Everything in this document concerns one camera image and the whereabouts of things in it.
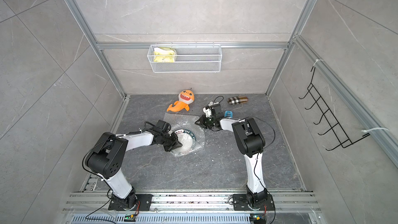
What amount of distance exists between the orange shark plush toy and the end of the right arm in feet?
0.53

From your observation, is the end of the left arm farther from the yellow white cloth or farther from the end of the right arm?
the yellow white cloth

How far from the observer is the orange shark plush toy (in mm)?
1095

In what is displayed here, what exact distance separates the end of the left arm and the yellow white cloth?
351mm

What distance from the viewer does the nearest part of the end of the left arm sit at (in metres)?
0.79

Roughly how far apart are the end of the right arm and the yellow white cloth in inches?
14.5

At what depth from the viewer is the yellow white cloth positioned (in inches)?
34.8

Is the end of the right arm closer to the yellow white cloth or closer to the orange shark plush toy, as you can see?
the orange shark plush toy

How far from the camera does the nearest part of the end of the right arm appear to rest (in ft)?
2.69

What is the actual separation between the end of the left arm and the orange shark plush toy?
10.7 inches
